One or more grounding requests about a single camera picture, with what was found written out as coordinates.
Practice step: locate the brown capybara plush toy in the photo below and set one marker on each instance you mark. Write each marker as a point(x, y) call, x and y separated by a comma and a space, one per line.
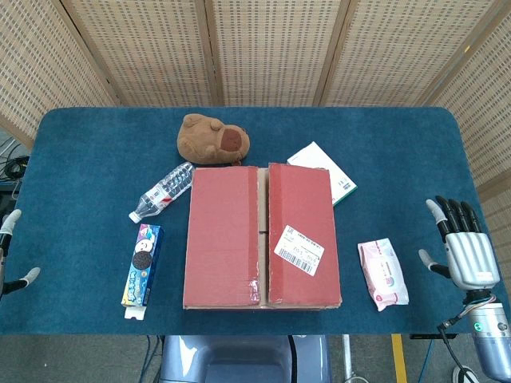
point(199, 139)

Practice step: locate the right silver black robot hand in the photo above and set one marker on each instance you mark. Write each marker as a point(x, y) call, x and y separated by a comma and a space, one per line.
point(471, 259)

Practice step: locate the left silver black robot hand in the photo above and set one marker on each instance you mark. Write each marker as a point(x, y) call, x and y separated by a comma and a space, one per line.
point(10, 227)

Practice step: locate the woven bamboo folding screen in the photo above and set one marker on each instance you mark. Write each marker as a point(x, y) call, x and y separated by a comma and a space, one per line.
point(271, 52)

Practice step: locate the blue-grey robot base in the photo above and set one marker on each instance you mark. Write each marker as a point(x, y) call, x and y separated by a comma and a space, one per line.
point(239, 359)

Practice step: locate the blue cookie box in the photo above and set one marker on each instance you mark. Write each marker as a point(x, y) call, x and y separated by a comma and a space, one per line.
point(141, 271)

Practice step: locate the clear plastic water bottle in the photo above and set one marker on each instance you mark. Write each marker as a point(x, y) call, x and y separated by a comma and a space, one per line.
point(167, 189)

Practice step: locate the red-topped cardboard box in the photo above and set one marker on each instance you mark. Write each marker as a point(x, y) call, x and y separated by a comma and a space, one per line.
point(223, 239)

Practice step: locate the white green paper box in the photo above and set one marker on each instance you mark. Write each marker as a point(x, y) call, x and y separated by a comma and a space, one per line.
point(315, 157)

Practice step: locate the black flat bar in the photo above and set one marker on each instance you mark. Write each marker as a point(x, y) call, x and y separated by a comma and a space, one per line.
point(433, 336)

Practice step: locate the pink wet wipes pack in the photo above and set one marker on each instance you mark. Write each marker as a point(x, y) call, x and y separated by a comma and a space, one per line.
point(385, 275)

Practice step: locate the silver metal pole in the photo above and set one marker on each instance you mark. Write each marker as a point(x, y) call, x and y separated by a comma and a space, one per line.
point(347, 355)

